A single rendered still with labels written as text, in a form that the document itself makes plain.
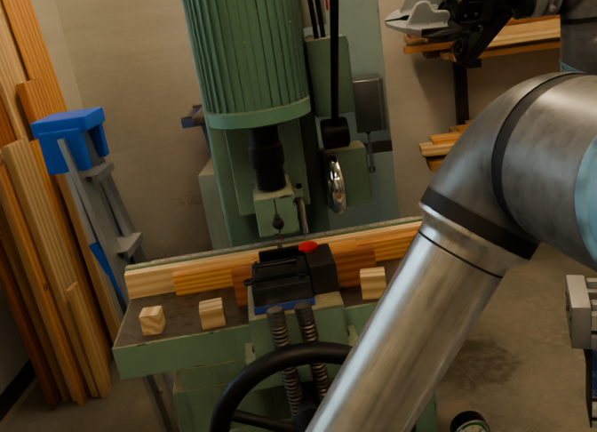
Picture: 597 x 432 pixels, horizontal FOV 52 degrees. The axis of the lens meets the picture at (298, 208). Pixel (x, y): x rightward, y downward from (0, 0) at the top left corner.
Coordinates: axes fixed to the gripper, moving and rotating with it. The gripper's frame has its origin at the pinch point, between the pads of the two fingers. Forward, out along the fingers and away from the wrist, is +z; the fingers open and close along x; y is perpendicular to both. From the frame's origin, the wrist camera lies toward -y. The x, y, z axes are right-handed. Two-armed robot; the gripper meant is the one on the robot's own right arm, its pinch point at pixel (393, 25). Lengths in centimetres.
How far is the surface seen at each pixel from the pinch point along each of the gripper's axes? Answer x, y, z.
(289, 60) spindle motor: -0.3, -4.1, 16.3
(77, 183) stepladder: -36, -74, 76
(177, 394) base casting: 40, -35, 43
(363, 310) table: 33.6, -28.0, 10.9
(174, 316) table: 27, -32, 42
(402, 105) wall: -143, -195, -56
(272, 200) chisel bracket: 13.6, -22.0, 22.6
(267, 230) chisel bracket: 17.0, -26.1, 24.3
